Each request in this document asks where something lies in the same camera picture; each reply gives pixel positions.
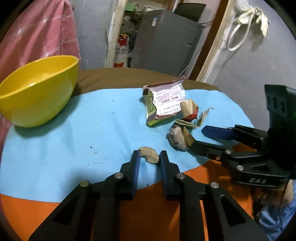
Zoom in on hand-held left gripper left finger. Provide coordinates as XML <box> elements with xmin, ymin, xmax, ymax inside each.
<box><xmin>29</xmin><ymin>150</ymin><xmax>141</xmax><ymax>241</ymax></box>

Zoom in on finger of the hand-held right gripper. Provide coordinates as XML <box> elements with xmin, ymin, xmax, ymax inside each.
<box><xmin>202</xmin><ymin>124</ymin><xmax>270</xmax><ymax>151</ymax></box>
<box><xmin>190</xmin><ymin>140</ymin><xmax>290</xmax><ymax>186</ymax></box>

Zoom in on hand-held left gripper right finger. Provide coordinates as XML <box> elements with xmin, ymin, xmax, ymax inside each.
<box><xmin>159</xmin><ymin>150</ymin><xmax>270</xmax><ymax>241</ymax></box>

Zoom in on grey wrapper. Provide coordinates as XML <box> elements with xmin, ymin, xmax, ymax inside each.
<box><xmin>168</xmin><ymin>124</ymin><xmax>196</xmax><ymax>151</ymax></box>

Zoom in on red carton piece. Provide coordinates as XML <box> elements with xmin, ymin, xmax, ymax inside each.
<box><xmin>180</xmin><ymin>99</ymin><xmax>199</xmax><ymax>122</ymax></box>

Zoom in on green and white packet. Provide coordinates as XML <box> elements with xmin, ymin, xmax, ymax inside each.
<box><xmin>143</xmin><ymin>77</ymin><xmax>186</xmax><ymax>127</ymax></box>

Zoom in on yellow plastic bowl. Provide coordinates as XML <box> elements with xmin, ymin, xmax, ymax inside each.
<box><xmin>0</xmin><ymin>55</ymin><xmax>79</xmax><ymax>128</ymax></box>

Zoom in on person's right forearm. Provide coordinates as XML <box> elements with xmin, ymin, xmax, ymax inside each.
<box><xmin>253</xmin><ymin>181</ymin><xmax>296</xmax><ymax>240</ymax></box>

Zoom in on striped blanket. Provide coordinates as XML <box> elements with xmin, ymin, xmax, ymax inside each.
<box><xmin>0</xmin><ymin>68</ymin><xmax>263</xmax><ymax>241</ymax></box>

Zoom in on red and white bag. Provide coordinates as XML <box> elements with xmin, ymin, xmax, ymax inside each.
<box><xmin>115</xmin><ymin>34</ymin><xmax>129</xmax><ymax>68</ymax></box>

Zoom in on white rubber gloves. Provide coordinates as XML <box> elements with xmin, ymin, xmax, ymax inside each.
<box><xmin>236</xmin><ymin>6</ymin><xmax>271</xmax><ymax>37</ymax></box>

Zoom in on black monitor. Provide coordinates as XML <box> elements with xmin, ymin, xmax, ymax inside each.
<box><xmin>173</xmin><ymin>3</ymin><xmax>207</xmax><ymax>23</ymax></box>

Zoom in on pile of plastic bags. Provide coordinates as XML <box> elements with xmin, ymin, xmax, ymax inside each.
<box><xmin>121</xmin><ymin>13</ymin><xmax>144</xmax><ymax>59</ymax></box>

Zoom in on pink checked cloth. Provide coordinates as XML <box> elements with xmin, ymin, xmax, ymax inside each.
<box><xmin>0</xmin><ymin>0</ymin><xmax>81</xmax><ymax>149</ymax></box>

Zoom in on wooden door frame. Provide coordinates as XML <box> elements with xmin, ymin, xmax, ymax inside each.
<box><xmin>105</xmin><ymin>0</ymin><xmax>237</xmax><ymax>83</ymax></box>

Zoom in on white hose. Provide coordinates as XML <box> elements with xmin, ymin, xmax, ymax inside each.
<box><xmin>226</xmin><ymin>11</ymin><xmax>253</xmax><ymax>52</ymax></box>

